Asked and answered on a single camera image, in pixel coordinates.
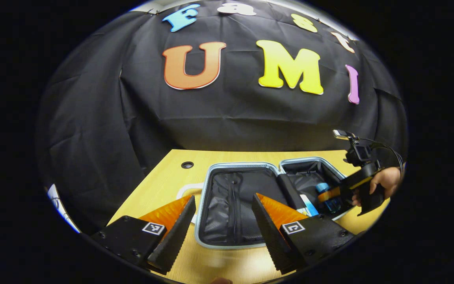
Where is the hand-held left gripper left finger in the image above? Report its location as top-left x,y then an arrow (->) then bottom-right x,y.
91,194 -> 197,275

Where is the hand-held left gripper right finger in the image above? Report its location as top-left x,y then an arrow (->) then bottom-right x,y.
251,192 -> 357,275

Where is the blue capped clear bottle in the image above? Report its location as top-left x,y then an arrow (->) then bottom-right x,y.
314,182 -> 344,213

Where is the white teal skin care tube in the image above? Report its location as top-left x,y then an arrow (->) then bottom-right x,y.
299,194 -> 319,217

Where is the light blue suitcase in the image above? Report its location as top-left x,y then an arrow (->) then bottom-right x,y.
177,157 -> 369,250

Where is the white patterned sheet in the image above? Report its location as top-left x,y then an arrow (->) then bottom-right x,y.
47,183 -> 81,233

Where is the black camera cable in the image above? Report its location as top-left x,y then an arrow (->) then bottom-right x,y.
355,136 -> 406,174

